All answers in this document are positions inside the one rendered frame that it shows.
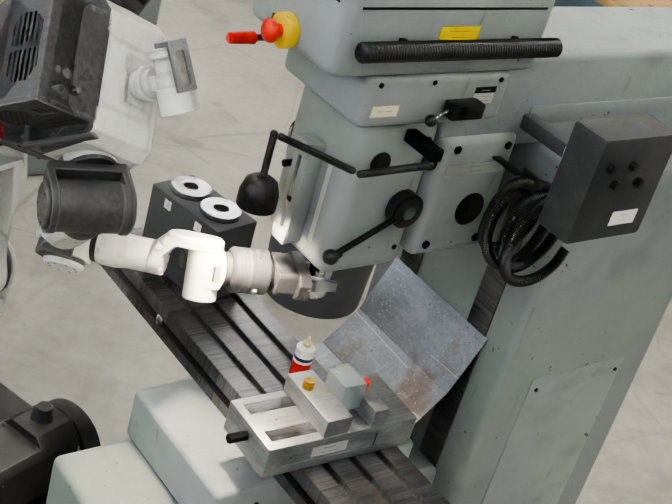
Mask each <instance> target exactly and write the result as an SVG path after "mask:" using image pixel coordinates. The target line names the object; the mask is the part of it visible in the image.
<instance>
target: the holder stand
mask: <svg viewBox="0 0 672 504"><path fill-rule="evenodd" d="M256 225H257V221H256V220H255V219H253V218H252V217H251V216H249V215H248V214H247V213H245V212H244V211H242V210H241V209H240V208H239V207H238V206H237V204H235V203H233V202H232V201H230V200H227V199H226V198H225V197H223V196H222V195H220V194H219V193H218V192H216V191H215V190H214V189H212V188H211V186H210V185H209V184H208V183H207V182H205V181H203V180H201V179H199V178H197V177H196V176H194V175H188V176H178V177H176V178H174V179H171V180H167V181H163V182H158V183H154V184H153V187H152V192H151V197H150V202H149V206H148V211H147V216H146V221H145V226H144V231H143V235H142V237H146V238H151V239H156V240H157V239H158V238H160V237H161V236H162V235H164V234H166V233H167V232H168V231H170V230H172V229H182V230H188V231H193V232H198V233H203V234H208V235H213V236H217V237H220V238H221V239H222V240H223V241H224V242H225V244H224V252H228V250H229V249H231V248H232V247H233V246H236V247H246V248H251V244H252V240H253V236H254V232H255V228H256ZM182 250H189V249H186V248H181V247H176V248H175V249H173V250H172V251H171V253H170V257H169V262H168V265H167V268H166V270H165V272H164V274H165V275H166V276H167V277H168V278H170V279H171V280H172V281H173V282H175V283H176V284H177V285H178V286H180V287H181V288H182V289H183V284H184V277H185V271H186V268H182V267H180V254H181V251H182ZM228 294H231V292H228V291H227V289H226V288H225V286H221V287H220V289H219V290H217V296H216V298H219V297H222V296H225V295H228Z"/></svg>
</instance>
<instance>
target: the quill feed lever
mask: <svg viewBox="0 0 672 504"><path fill-rule="evenodd" d="M422 209H423V201H422V199H421V197H419V196H418V195H417V194H416V193H415V192H413V191H412V190H410V189H405V190H402V191H399V192H398V193H396V194H395V195H394V196H393V197H392V198H391V199H390V200H389V202H388V204H387V206H386V210H385V215H386V218H387V219H388V220H386V221H384V222H383V223H381V224H379V225H378V226H376V227H374V228H372V229H371V230H369V231H367V232H366V233H364V234H362V235H361V236H359V237H357V238H356V239H354V240H352V241H350V242H349V243H347V244H345V245H344V246H342V247H340V248H339V249H337V250H334V249H327V250H325V251H324V253H323V255H322V259H323V262H324V263H325V264H326V265H330V266H331V265H335V264H336V263H337V262H338V260H339V256H340V255H342V254H343V253H345V252H347V251H348V250H350V249H352V248H353V247H355V246H357V245H358V244H360V243H362V242H364V241H365V240H367V239H369V238H370V237H372V236H374V235H375V234H377V233H379V232H380V231H382V230H384V229H385V228H387V227H389V226H391V225H392V224H393V225H394V226H395V227H397V228H405V227H408V226H410V225H412V224H413V223H414V222H415V221H416V220H417V219H418V218H419V216H420V214H421V212H422Z"/></svg>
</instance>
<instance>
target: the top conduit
mask: <svg viewBox="0 0 672 504"><path fill-rule="evenodd" d="M562 50H563V44H562V42H561V40H560V39H559V38H522V39H521V38H520V39H519V37H518V36H511V39H475V40H474V39H472V40H471V39H470V40H427V41H426V40H425V41H423V40H422V41H408V40H407V39H406V38H399V40H398V41H379V42H378V41H377V42H375V41H374V42H360V43H359V44H358V45H357V46H356V49H355V57H356V59H357V61H358V62H359V63H360V64H378V63H379V64H380V63H404V62H405V63H406V62H434V61H435V62H436V61H463V60H464V61H465V60H493V59H521V58H549V57H550V58H551V57H558V56H560V54H561V53H562Z"/></svg>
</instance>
